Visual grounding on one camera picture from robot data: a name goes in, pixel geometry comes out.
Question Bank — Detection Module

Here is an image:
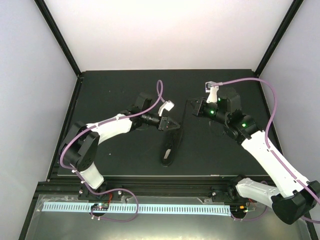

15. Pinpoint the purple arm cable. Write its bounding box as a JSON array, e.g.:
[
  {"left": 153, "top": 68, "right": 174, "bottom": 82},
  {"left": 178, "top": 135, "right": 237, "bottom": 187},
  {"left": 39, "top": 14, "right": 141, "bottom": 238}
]
[
  {"left": 212, "top": 77, "right": 320, "bottom": 223},
  {"left": 58, "top": 79, "right": 166, "bottom": 223}
]

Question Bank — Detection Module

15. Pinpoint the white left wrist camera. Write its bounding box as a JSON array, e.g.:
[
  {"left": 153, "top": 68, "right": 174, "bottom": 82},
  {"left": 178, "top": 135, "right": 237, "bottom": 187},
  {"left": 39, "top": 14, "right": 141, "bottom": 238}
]
[{"left": 158, "top": 100, "right": 175, "bottom": 117}]

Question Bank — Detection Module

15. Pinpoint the black corner frame post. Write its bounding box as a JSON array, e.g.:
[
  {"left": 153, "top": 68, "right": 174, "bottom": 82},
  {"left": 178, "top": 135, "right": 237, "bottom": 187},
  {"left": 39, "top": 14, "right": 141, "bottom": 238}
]
[
  {"left": 34, "top": 0, "right": 82, "bottom": 77},
  {"left": 254, "top": 0, "right": 304, "bottom": 77}
]

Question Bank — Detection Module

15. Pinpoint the black left corner frame post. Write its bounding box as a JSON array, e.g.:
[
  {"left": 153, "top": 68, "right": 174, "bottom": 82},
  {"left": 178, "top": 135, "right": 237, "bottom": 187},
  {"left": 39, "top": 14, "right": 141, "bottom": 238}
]
[{"left": 34, "top": 0, "right": 82, "bottom": 77}]

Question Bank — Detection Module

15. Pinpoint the black canvas shoe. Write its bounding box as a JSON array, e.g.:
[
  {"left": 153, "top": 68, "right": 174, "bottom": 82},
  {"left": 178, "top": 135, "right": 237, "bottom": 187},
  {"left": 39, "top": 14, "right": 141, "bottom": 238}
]
[{"left": 159, "top": 122, "right": 184, "bottom": 167}]

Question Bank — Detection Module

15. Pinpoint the black shoelace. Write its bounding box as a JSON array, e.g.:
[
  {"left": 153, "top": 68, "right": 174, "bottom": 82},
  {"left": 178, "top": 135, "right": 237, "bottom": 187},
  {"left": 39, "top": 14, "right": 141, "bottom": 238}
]
[{"left": 180, "top": 101, "right": 190, "bottom": 130}]

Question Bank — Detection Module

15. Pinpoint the right green circuit board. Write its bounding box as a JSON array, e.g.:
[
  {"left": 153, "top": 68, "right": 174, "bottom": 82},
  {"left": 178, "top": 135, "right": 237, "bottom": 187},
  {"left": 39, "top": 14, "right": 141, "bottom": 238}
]
[{"left": 230, "top": 205, "right": 257, "bottom": 214}]

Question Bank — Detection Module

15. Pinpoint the left green circuit board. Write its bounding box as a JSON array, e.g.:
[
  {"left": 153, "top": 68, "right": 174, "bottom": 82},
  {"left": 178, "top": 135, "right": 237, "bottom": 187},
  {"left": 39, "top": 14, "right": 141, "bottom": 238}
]
[{"left": 90, "top": 203, "right": 109, "bottom": 211}]

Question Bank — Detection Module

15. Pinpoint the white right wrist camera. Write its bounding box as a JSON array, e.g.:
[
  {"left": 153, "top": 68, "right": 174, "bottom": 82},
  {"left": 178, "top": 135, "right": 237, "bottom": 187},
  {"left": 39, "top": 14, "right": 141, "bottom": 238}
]
[{"left": 205, "top": 81, "right": 219, "bottom": 104}]

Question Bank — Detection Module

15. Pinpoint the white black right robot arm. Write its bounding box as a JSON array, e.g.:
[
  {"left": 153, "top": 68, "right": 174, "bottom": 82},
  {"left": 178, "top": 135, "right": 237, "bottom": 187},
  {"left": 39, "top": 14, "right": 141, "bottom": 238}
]
[{"left": 193, "top": 82, "right": 320, "bottom": 225}]

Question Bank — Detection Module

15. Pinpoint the black front mounting rail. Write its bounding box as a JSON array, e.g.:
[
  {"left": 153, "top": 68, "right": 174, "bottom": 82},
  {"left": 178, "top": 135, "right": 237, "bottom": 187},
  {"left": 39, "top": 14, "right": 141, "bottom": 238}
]
[{"left": 37, "top": 174, "right": 303, "bottom": 201}]

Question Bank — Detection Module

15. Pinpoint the black right corner frame post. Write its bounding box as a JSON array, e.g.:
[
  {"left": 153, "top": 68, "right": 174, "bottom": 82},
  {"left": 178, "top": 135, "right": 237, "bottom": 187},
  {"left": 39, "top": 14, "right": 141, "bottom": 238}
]
[{"left": 254, "top": 0, "right": 304, "bottom": 77}]

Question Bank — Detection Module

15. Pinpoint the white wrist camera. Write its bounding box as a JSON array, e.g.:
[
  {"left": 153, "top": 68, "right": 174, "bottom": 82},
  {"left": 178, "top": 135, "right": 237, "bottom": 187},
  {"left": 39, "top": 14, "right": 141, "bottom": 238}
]
[
  {"left": 158, "top": 100, "right": 175, "bottom": 117},
  {"left": 205, "top": 81, "right": 219, "bottom": 104}
]

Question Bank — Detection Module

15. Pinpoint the green circuit board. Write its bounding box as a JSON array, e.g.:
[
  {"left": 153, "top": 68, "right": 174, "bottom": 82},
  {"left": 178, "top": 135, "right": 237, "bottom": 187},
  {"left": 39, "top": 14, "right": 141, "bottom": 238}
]
[
  {"left": 230, "top": 205, "right": 257, "bottom": 214},
  {"left": 90, "top": 203, "right": 109, "bottom": 211}
]

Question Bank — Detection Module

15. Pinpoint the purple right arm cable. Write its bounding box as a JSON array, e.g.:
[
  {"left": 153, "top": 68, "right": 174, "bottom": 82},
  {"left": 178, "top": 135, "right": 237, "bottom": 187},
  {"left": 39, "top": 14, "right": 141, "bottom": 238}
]
[{"left": 212, "top": 77, "right": 320, "bottom": 223}]

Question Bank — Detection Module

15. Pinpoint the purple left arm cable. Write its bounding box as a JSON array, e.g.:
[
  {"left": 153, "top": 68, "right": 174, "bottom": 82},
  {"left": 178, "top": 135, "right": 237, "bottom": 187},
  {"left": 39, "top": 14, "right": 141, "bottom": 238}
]
[{"left": 58, "top": 79, "right": 166, "bottom": 223}]

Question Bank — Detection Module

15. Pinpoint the white slotted cable duct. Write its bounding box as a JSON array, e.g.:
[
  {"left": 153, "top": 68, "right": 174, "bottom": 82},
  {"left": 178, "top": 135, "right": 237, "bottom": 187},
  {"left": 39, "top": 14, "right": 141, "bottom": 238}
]
[{"left": 41, "top": 202, "right": 231, "bottom": 217}]

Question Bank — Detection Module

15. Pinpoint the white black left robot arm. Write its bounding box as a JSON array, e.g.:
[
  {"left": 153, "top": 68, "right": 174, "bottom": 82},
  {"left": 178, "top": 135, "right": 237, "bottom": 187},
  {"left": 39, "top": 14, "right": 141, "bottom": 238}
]
[{"left": 59, "top": 94, "right": 181, "bottom": 200}]

